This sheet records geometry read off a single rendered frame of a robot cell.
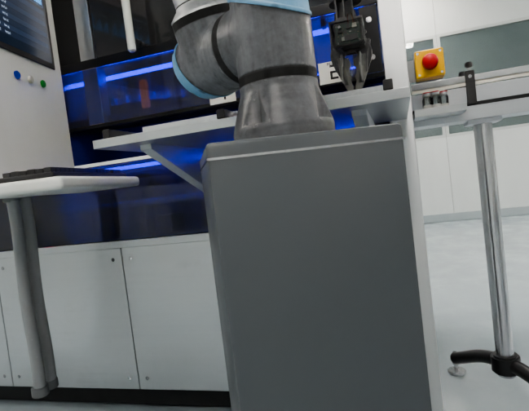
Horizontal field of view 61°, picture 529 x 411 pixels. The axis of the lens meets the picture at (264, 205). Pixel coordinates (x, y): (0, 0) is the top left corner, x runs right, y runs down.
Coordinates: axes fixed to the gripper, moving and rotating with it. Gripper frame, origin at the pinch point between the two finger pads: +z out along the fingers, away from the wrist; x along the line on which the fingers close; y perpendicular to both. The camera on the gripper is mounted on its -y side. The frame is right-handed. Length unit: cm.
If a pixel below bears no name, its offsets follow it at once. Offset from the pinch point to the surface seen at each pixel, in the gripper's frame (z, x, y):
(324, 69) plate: -11.5, -9.7, -24.0
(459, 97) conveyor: 0.7, 25.8, -34.9
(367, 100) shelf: 5.0, 3.2, 15.8
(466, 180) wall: 43, 83, -484
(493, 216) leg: 36, 32, -39
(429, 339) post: 66, 11, -24
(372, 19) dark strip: -22.2, 4.9, -24.1
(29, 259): 33, -102, -4
